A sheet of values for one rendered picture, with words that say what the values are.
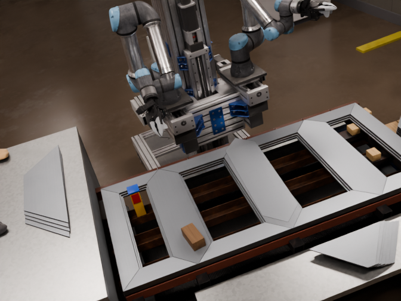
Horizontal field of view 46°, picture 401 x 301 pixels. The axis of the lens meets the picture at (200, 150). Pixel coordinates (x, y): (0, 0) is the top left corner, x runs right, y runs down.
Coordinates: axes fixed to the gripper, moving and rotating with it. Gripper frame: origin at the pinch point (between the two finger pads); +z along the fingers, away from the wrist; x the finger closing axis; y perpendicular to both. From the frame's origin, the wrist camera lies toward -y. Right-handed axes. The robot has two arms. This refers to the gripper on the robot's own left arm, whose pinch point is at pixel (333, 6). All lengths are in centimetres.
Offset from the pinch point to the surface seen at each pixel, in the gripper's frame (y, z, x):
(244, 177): 50, -9, 85
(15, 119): 139, -369, 65
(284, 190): 50, 14, 83
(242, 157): 52, -20, 72
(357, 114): 61, 14, 9
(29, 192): 17, -75, 161
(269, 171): 52, -1, 75
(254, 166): 52, -10, 75
